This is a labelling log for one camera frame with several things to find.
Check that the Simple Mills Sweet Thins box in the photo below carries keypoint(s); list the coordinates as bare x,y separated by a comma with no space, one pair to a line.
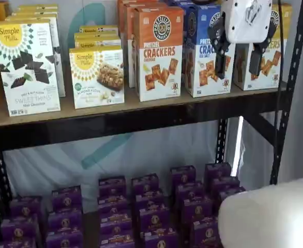
24,69
59,64
37,7
35,13

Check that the Simple Mills almond bar box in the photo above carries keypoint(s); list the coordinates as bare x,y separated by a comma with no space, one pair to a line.
97,80
97,36
98,29
97,44

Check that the purple snack box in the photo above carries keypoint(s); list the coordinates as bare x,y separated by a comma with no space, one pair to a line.
112,205
112,186
64,221
197,208
116,240
183,175
15,244
159,239
225,186
26,208
217,172
149,201
230,195
189,191
145,184
154,219
204,233
115,223
64,240
66,199
18,228

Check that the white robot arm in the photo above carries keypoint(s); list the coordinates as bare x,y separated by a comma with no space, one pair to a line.
270,214

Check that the blue pretzel crackers box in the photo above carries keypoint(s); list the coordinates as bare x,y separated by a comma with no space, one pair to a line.
177,2
200,64

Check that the yellow pretzel crackers box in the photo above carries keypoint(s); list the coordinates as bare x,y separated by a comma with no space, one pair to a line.
267,69

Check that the wooden shelf board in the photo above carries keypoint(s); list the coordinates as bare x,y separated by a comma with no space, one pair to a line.
89,113

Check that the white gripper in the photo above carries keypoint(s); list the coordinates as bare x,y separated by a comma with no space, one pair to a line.
247,20

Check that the black metal shelf rack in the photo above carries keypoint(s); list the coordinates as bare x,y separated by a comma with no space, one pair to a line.
141,126

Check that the orange pretzel crackers box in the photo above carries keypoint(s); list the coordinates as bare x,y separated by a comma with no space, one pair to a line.
128,51
159,51
120,15

